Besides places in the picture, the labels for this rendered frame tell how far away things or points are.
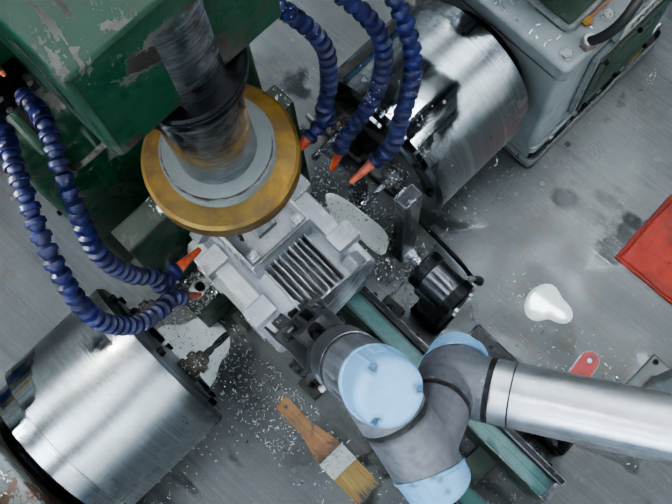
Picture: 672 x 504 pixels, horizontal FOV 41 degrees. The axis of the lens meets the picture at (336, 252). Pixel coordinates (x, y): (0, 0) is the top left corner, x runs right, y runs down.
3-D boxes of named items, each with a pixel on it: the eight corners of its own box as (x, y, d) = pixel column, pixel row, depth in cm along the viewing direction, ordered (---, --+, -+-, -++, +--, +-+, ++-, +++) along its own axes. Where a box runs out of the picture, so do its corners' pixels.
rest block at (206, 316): (185, 304, 152) (170, 288, 140) (216, 275, 153) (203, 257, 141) (209, 329, 150) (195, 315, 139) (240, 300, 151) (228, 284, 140)
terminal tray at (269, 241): (201, 223, 127) (191, 207, 120) (257, 173, 128) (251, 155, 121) (258, 283, 124) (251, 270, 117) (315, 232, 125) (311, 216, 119)
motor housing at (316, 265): (199, 269, 141) (173, 235, 122) (289, 189, 143) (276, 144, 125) (285, 362, 136) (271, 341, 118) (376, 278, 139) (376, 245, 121)
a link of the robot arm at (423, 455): (490, 441, 100) (443, 362, 97) (466, 513, 91) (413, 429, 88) (430, 454, 104) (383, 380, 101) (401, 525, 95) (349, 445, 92)
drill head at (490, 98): (286, 161, 145) (267, 94, 121) (462, -2, 152) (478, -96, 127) (396, 268, 140) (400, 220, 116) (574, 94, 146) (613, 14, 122)
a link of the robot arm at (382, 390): (381, 454, 87) (337, 385, 84) (345, 421, 97) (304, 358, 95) (445, 405, 88) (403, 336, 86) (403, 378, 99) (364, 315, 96)
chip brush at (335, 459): (270, 412, 146) (269, 412, 145) (292, 390, 147) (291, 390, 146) (358, 507, 142) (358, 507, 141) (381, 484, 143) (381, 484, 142)
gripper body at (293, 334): (305, 285, 111) (336, 301, 100) (349, 333, 114) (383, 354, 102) (260, 328, 110) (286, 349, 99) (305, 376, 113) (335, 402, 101)
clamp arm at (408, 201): (388, 251, 132) (390, 195, 108) (402, 237, 133) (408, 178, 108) (405, 268, 132) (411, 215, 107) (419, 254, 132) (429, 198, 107)
